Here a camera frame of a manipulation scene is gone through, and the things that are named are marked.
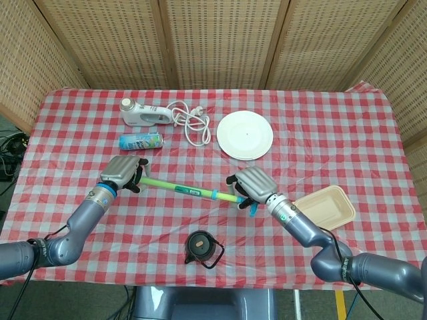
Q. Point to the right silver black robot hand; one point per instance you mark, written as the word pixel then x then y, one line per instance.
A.
pixel 257 185

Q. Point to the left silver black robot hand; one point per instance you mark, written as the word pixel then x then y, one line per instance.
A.
pixel 120 170

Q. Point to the beige rectangular food box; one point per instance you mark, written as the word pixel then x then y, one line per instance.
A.
pixel 323 206

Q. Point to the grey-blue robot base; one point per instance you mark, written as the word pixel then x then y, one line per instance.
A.
pixel 200 303

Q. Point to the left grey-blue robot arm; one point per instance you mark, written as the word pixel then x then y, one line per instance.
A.
pixel 83 216

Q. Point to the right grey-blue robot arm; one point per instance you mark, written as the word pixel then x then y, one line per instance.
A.
pixel 300 223

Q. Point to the white electric hand mixer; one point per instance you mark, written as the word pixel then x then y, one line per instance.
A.
pixel 146 115

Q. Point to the blue green drink can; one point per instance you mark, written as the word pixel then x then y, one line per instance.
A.
pixel 141 141

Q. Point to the white round plate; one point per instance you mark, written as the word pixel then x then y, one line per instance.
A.
pixel 245 135

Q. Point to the red white checkered tablecloth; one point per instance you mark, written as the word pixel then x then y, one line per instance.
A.
pixel 150 226

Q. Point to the white table leg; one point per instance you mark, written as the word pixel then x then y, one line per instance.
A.
pixel 296 305

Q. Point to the bamboo folding screen panel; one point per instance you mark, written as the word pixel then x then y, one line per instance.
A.
pixel 30 66
pixel 333 43
pixel 400 83
pixel 220 43
pixel 110 43

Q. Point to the yellow floor tape strip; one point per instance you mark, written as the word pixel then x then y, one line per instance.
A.
pixel 340 305

